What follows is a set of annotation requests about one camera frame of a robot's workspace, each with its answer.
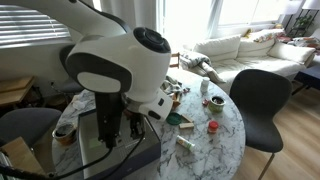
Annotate white window blinds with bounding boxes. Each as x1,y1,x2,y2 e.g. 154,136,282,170
0,3,72,50

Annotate black wrist-mounted block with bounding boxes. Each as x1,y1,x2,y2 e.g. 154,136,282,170
94,92,124,150

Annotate white sofa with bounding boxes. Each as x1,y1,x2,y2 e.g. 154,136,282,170
182,28,320,96

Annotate thin wooden stick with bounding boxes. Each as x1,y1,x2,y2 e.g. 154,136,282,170
181,113,195,124

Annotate floral pillow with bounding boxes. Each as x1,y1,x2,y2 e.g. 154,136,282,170
251,28,287,44

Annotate navy blue shoe box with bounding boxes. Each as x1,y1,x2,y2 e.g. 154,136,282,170
78,108,162,180

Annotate small wooden block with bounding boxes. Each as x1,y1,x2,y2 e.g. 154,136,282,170
178,122,195,130

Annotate grey round chair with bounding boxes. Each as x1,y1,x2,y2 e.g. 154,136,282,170
0,107,64,148

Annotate white curtain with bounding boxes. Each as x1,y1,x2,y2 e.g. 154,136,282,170
99,0,164,38

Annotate yellow can dark inside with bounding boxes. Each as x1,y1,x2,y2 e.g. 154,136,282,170
52,121,78,146

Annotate white green tube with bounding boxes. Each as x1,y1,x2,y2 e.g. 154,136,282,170
175,135,196,152

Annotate clear plastic container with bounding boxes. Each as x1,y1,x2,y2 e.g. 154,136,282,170
81,114,148,158

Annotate light brown wooden panel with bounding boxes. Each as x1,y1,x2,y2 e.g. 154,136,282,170
0,136,46,180

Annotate black shell chair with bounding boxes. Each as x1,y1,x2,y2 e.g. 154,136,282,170
229,68,293,180

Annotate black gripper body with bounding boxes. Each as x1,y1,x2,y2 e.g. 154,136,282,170
124,110,146,127

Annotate black cable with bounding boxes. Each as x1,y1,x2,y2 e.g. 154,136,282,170
0,131,147,180

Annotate white lamp shade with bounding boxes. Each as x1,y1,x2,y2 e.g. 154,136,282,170
281,0,303,16
301,0,320,11

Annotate green house plant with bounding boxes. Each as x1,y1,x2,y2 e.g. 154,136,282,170
294,14,314,31

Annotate wooden chair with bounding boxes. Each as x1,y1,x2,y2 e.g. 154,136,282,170
169,52,181,69

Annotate brown paper bag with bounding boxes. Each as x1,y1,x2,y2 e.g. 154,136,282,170
168,92,183,109

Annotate wooden desk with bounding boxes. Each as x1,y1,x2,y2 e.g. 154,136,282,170
0,75,37,108

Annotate green round lid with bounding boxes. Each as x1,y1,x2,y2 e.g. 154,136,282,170
165,112,183,126

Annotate black coffee table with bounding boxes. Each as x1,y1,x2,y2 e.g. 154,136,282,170
292,63,320,98

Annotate small jar red lid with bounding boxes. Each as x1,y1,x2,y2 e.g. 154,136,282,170
207,120,220,135

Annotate small white pill bottle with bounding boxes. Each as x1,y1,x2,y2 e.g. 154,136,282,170
199,76,211,94

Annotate dark ceramic mug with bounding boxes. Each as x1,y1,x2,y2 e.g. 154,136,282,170
208,95,227,114

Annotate folded grey white blanket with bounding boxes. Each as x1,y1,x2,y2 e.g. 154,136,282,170
179,49,228,84

